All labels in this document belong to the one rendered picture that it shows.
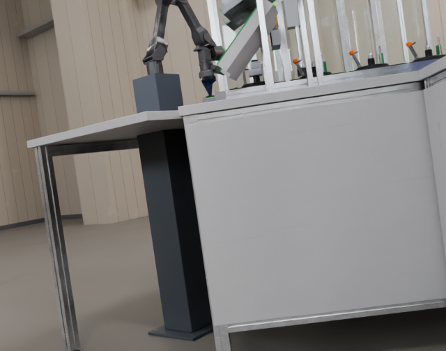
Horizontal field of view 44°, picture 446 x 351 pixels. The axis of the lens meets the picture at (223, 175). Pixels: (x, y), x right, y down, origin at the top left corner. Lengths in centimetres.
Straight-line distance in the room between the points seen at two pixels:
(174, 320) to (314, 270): 80
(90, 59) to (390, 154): 705
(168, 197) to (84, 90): 643
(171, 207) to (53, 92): 894
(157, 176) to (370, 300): 98
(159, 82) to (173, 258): 71
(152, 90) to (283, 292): 99
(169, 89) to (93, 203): 642
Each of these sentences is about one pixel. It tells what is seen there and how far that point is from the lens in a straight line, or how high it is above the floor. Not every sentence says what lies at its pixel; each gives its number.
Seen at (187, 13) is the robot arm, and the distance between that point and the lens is 249.
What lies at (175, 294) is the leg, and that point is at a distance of 230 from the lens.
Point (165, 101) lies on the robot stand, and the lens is 225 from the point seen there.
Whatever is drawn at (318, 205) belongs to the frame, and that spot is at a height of 50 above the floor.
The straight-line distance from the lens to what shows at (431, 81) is 170.
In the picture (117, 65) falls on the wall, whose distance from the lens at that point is 876.
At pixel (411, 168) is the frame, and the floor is 57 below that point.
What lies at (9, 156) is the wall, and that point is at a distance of 1107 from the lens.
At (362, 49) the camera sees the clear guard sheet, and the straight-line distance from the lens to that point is 390.
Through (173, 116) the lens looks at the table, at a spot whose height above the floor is 84.
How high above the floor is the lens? 67
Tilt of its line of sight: 1 degrees down
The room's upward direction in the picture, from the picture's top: 8 degrees counter-clockwise
